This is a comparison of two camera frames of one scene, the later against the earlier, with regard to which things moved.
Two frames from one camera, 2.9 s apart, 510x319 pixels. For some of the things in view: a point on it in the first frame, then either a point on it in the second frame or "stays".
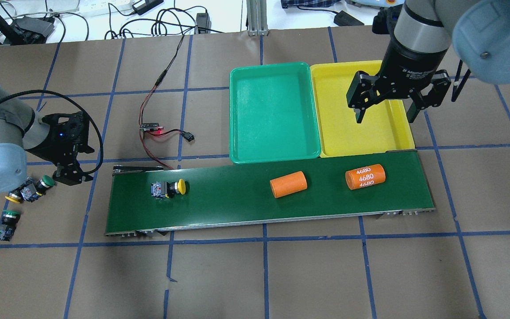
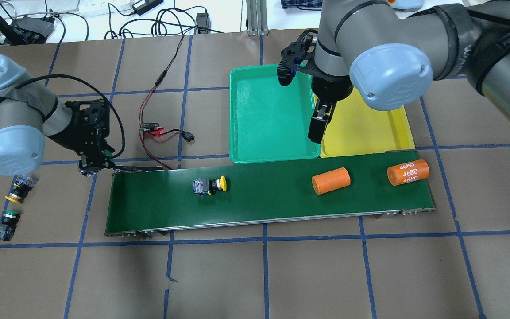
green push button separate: [5, 230] stays
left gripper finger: [71, 174] to [89, 166]
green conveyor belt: [345, 183] stays
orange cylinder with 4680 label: [365, 176] to [408, 172]
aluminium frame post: [256, 17] stays
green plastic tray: [273, 115] stays
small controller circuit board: [150, 126] stays
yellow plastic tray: [383, 127] stays
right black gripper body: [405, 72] to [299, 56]
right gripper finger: [412, 112] to [322, 112]
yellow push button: [15, 196] stays
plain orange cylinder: [288, 184] to [330, 180]
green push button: [31, 192] to [102, 159]
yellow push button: [164, 189] to [206, 186]
